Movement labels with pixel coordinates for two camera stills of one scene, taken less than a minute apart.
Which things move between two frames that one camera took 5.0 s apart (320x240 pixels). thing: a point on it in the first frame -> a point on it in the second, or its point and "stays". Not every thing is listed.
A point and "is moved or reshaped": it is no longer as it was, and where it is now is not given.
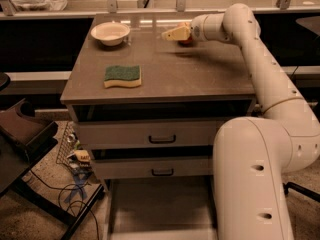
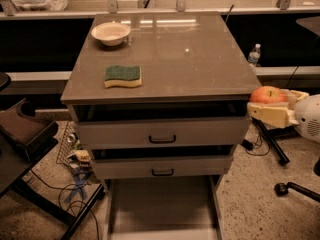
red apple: [185, 42] is moved or reshaped
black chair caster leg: [300, 189] stays
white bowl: [110, 33] stays
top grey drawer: [148, 134] stays
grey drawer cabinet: [148, 110] stays
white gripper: [196, 31] -> [308, 117]
